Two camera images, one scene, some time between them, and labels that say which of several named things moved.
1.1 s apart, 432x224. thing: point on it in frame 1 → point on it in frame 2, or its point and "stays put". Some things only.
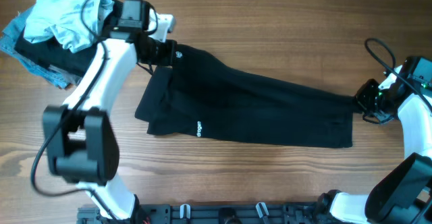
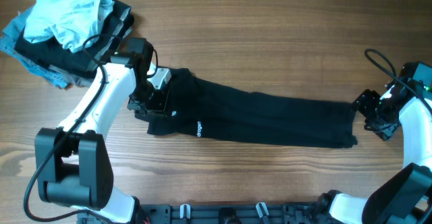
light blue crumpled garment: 74,18 stays put
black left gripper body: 161,53 → 148,100
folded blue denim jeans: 8,37 stays put
